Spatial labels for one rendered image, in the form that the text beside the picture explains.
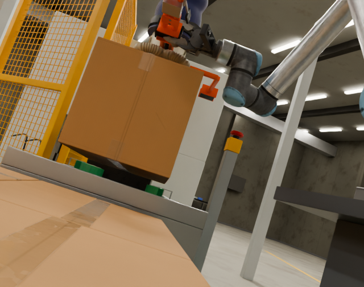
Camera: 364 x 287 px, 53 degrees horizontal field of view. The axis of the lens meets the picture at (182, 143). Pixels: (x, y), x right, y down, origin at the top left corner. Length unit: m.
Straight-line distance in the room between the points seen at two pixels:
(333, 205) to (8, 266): 0.76
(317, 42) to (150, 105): 0.63
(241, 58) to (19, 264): 1.20
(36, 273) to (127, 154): 0.97
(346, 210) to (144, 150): 0.67
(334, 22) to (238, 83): 0.39
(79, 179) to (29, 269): 0.95
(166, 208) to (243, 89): 0.52
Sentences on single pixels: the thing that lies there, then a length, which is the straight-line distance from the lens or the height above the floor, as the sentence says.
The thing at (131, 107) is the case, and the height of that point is 0.87.
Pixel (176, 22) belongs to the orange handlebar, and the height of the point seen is 1.19.
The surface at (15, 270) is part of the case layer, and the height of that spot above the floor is 0.54.
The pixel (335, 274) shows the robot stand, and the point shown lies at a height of 0.57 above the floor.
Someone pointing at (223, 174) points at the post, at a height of 0.80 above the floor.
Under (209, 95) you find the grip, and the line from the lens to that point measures 1.93.
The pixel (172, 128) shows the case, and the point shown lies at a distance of 1.27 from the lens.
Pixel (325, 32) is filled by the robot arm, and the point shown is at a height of 1.33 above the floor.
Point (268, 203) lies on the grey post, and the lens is 4.36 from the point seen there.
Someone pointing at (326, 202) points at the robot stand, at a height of 0.73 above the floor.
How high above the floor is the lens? 0.63
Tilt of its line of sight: 8 degrees up
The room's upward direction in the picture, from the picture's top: 19 degrees clockwise
